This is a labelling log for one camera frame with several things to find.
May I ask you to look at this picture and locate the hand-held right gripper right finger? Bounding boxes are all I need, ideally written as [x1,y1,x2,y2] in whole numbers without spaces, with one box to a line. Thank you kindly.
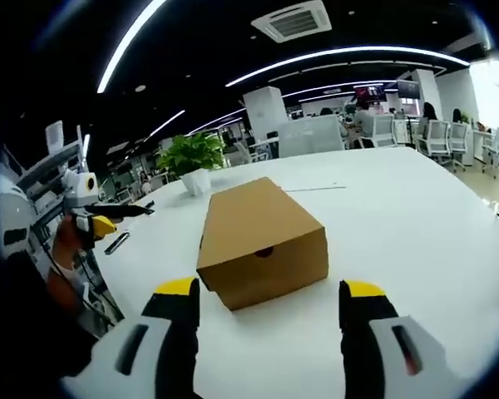
[338,278,448,399]

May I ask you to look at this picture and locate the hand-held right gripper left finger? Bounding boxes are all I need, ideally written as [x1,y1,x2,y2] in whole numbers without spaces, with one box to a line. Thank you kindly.
[60,276,202,399]

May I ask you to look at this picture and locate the brown cardboard shoe box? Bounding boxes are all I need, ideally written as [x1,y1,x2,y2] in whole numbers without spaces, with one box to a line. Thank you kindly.
[195,176,330,313]

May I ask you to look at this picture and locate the person's left hand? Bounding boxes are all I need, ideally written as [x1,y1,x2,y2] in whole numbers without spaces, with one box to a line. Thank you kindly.
[51,214,89,273]

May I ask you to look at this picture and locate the dark slim object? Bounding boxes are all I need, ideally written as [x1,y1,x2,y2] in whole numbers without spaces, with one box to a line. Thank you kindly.
[103,231,131,256]

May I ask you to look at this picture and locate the large white rounded machine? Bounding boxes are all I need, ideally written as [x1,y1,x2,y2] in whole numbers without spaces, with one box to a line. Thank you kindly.
[0,160,37,255]

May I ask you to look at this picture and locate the green potted plant white pot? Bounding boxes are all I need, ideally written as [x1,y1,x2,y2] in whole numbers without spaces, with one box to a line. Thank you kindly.
[155,131,228,196]

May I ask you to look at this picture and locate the person's dark clothing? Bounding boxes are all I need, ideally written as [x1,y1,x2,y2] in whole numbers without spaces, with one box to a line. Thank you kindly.
[0,252,124,377]

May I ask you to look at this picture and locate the long curved ceiling light strip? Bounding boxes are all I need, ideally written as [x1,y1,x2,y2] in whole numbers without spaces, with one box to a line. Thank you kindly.
[96,0,168,94]
[225,46,472,88]

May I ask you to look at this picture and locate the white square pillar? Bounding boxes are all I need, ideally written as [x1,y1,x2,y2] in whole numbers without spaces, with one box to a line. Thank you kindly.
[242,86,291,139]

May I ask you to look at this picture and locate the frosted desk partition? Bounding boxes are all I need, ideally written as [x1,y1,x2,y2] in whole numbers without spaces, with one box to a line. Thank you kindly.
[277,115,346,159]

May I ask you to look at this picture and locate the white mesh office chair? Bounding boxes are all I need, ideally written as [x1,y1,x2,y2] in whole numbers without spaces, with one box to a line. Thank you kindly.
[373,114,397,148]
[393,117,413,147]
[448,121,474,172]
[422,120,453,166]

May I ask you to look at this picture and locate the ceiling air conditioner vent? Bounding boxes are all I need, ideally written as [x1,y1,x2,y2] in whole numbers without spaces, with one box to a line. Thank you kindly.
[250,0,333,43]

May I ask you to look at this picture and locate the hanging display screen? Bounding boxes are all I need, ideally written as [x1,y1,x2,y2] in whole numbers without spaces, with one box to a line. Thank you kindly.
[396,79,422,100]
[353,84,388,101]

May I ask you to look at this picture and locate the thin black cable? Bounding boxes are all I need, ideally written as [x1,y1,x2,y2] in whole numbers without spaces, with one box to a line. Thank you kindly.
[48,248,124,323]

